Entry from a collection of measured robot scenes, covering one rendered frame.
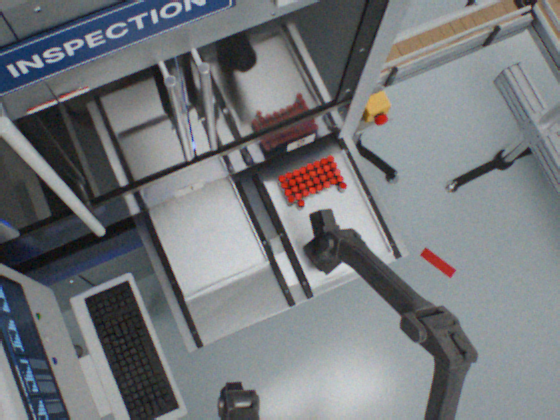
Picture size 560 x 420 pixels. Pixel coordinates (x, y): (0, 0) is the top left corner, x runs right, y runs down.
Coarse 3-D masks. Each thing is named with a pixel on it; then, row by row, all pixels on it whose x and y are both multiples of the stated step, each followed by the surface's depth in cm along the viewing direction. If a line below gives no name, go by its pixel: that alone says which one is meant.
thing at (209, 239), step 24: (192, 192) 210; (216, 192) 210; (168, 216) 208; (192, 216) 208; (216, 216) 208; (240, 216) 208; (168, 240) 206; (192, 240) 206; (216, 240) 206; (240, 240) 207; (192, 264) 204; (216, 264) 204; (240, 264) 205; (264, 264) 202; (192, 288) 202
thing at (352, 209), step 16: (336, 160) 214; (352, 176) 212; (272, 192) 211; (336, 192) 211; (352, 192) 211; (288, 208) 210; (304, 208) 210; (320, 208) 210; (336, 208) 210; (352, 208) 210; (368, 208) 210; (288, 224) 208; (304, 224) 208; (352, 224) 209; (368, 224) 209; (288, 240) 207; (304, 240) 207; (368, 240) 208; (384, 240) 206; (304, 256) 206; (384, 256) 204; (304, 272) 202; (320, 272) 205; (336, 272) 205
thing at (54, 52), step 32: (160, 0) 102; (192, 0) 105; (224, 0) 109; (64, 32) 99; (96, 32) 102; (128, 32) 106; (160, 32) 110; (0, 64) 99; (32, 64) 103; (64, 64) 106; (0, 96) 107
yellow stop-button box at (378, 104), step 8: (376, 88) 204; (376, 96) 204; (384, 96) 204; (368, 104) 203; (376, 104) 203; (384, 104) 203; (368, 112) 203; (376, 112) 203; (384, 112) 206; (368, 120) 207
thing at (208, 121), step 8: (192, 48) 121; (192, 56) 121; (200, 64) 117; (200, 72) 117; (208, 72) 118; (200, 80) 121; (208, 80) 121; (208, 88) 123; (208, 96) 127; (208, 104) 130; (208, 112) 134; (200, 120) 154; (208, 120) 138; (208, 128) 142; (208, 136) 148; (216, 136) 149; (208, 144) 154; (216, 144) 153
